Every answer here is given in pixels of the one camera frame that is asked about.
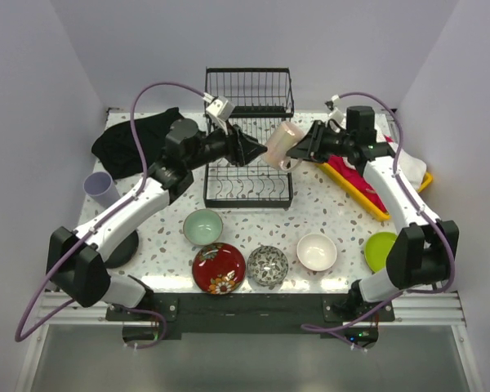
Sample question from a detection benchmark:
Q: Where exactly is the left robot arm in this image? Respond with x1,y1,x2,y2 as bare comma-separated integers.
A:
47,118,267,320

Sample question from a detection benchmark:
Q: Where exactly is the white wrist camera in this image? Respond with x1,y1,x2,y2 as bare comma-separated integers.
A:
203,92,235,135
325,95,345,129

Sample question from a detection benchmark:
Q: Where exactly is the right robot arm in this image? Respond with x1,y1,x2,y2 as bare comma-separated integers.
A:
287,106,459,321

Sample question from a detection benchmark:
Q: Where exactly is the celadon green bowl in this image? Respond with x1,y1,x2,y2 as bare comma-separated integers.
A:
183,209,223,246

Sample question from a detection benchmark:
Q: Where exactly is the yellow plastic tray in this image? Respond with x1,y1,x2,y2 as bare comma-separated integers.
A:
317,156,434,221

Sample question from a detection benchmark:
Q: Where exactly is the white towel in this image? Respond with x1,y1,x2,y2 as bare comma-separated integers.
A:
375,114,427,191

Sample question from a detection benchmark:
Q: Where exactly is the white pink bowl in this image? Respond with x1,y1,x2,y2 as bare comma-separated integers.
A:
296,234,338,272

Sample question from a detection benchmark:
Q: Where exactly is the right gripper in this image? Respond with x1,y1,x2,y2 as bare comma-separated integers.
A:
287,120,354,165

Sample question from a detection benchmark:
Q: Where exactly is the black cloth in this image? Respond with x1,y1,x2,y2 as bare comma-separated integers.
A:
91,107,184,180

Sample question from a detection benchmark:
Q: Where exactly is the leaf patterned bowl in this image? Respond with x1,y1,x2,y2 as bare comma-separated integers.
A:
247,245,289,287

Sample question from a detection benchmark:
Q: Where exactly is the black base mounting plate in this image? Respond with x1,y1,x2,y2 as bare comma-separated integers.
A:
105,293,394,347

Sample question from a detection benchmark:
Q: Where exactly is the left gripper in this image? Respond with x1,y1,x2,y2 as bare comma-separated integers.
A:
185,118,267,172

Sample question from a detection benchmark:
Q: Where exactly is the lime green plate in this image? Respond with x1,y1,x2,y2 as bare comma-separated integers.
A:
364,232,397,273

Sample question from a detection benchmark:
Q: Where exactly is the black wire dish rack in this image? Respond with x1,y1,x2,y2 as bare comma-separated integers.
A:
203,67,294,209

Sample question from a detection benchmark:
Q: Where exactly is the red floral plate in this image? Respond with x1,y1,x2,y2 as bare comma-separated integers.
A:
192,243,246,296

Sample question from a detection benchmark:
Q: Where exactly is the lavender plastic cup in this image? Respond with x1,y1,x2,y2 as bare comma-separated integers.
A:
83,171,120,208

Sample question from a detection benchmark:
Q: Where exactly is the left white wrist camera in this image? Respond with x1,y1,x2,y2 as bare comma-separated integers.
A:
203,92,235,135

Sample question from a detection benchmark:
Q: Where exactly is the pink marbled mug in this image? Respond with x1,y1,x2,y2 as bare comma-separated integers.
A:
261,121,305,172

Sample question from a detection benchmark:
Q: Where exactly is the magenta cloth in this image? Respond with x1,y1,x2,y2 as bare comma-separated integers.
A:
321,156,390,221

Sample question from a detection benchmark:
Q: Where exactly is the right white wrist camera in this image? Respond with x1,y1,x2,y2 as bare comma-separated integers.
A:
325,95,345,129

